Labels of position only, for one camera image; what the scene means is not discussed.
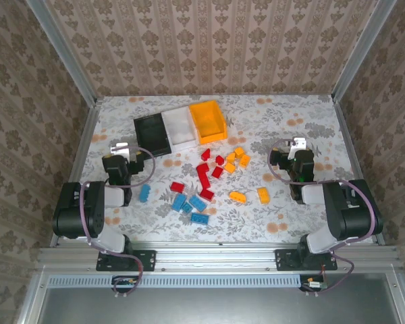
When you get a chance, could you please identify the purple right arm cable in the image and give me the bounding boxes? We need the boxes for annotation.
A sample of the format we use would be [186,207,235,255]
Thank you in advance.
[268,138,375,298]

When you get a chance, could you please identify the grey metal sheet panel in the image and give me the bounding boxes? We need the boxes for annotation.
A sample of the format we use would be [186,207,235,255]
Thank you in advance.
[36,273,402,324]

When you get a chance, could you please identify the white plastic container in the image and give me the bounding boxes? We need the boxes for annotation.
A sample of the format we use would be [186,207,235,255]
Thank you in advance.
[161,107,198,153]

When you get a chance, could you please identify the grey slotted cable duct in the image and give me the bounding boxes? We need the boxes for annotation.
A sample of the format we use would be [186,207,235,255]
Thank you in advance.
[49,273,301,288]

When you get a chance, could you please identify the black plastic container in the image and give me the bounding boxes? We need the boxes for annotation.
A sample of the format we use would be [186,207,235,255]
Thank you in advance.
[133,113,173,158]

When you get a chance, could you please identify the aluminium frame post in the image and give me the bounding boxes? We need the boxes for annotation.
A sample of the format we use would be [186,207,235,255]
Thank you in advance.
[332,0,398,102]
[25,0,99,107]

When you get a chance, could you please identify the small circuit board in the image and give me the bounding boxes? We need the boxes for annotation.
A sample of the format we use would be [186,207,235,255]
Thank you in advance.
[299,275,327,293]
[111,275,139,294]

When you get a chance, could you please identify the yellow plastic container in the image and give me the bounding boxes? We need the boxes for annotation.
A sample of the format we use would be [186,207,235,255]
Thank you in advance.
[188,100,229,146]

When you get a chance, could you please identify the aluminium lower frame bar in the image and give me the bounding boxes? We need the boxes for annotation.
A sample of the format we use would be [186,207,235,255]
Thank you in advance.
[15,269,51,324]
[386,269,405,324]

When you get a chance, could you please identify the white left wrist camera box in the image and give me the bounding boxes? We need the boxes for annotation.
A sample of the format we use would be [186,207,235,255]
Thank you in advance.
[109,142,130,156]

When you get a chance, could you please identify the aluminium table side rail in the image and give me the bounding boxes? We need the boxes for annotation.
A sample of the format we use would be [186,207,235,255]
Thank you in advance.
[50,97,104,247]
[332,96,385,246]

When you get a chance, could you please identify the long aluminium mounting rail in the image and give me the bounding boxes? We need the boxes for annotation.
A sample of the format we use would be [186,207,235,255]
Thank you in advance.
[36,241,404,273]

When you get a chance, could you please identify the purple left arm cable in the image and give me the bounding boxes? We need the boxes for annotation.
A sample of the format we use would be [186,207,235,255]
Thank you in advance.
[79,145,156,298]

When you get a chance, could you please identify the floral patterned table cover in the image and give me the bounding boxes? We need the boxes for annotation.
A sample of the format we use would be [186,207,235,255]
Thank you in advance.
[62,95,374,244]

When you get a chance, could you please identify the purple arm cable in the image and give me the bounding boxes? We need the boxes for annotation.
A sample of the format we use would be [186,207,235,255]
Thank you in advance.
[79,145,156,298]
[268,138,375,298]

